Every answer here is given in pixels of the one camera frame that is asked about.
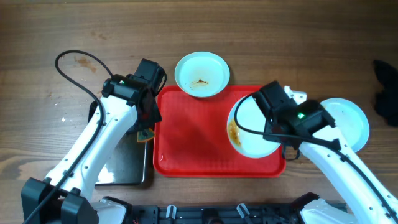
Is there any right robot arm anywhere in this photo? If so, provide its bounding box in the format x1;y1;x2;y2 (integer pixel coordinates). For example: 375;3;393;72
251;81;397;223

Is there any light blue top plate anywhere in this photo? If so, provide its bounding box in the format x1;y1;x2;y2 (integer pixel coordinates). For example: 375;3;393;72
174;52;231;98

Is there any black water tray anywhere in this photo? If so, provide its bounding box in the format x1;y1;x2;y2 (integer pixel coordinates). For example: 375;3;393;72
88;99;150;186

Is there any green orange sponge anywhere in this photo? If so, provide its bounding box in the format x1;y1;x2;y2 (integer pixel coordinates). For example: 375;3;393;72
137;128;155;142

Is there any light blue plate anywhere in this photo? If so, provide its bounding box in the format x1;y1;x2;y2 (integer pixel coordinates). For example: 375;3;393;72
320;98;370;152
174;52;231;98
226;95;284;159

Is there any black cloth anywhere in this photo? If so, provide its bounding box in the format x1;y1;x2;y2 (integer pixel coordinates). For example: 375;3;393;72
373;60;397;127

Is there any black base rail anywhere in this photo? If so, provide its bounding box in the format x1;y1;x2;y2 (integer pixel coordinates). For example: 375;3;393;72
128;203;303;224

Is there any red plastic tray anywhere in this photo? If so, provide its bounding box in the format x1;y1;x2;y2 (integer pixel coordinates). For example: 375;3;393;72
153;85;286;178

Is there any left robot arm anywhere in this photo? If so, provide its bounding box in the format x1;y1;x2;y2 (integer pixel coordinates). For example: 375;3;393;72
21;59;167;223

